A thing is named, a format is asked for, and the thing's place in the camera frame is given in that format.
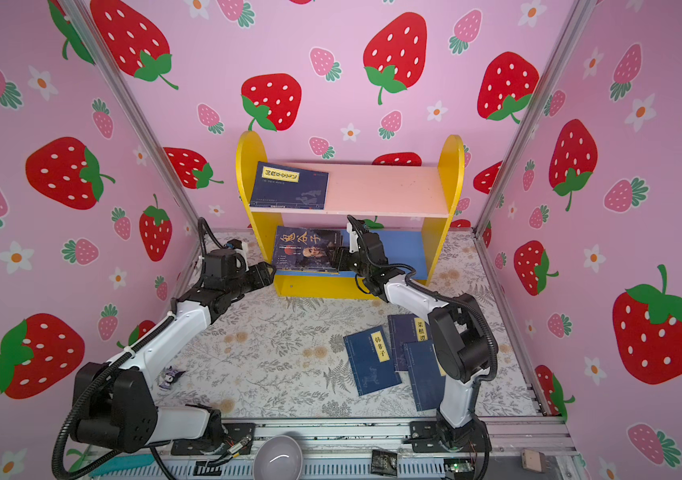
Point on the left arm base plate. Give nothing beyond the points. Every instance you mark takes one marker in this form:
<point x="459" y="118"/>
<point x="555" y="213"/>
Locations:
<point x="232" y="435"/>

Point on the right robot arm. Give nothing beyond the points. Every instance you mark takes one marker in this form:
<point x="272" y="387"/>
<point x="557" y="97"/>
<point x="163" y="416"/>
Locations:
<point x="465" y="345"/>

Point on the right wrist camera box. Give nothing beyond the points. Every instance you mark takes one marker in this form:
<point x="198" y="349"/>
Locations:
<point x="355" y="232"/>

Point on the small beige box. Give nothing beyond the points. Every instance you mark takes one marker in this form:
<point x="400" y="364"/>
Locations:
<point x="533" y="461"/>

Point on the green circuit board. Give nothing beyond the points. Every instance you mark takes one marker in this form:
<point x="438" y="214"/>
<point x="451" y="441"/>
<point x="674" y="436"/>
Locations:
<point x="459" y="469"/>

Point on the grey round bowl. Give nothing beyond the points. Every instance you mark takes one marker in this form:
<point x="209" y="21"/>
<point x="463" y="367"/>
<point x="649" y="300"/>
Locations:
<point x="279" y="458"/>

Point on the dark portrait cover book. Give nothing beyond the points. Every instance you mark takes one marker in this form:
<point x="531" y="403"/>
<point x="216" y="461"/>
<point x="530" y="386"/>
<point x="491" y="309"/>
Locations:
<point x="306" y="250"/>

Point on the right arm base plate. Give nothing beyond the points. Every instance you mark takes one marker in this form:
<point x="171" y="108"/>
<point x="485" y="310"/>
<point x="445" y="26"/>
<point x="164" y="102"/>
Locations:
<point x="441" y="437"/>

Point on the navy book yellow label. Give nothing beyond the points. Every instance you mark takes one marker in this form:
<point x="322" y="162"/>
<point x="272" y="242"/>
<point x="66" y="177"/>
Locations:
<point x="278" y="186"/>

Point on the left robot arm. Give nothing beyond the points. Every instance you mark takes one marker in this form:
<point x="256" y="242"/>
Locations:
<point x="113" y="411"/>

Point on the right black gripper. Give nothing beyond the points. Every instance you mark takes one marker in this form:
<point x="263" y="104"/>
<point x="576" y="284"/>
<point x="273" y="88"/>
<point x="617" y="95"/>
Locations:
<point x="342" y="254"/>

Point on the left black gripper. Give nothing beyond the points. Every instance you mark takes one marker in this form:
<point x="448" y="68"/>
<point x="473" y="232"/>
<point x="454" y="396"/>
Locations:
<point x="260" y="275"/>

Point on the small black circuit board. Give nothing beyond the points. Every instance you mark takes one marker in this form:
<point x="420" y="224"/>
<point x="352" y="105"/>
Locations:
<point x="384" y="463"/>

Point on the yellow pink blue bookshelf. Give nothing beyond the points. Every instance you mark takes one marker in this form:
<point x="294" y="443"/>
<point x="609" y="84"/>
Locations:
<point x="364" y="191"/>

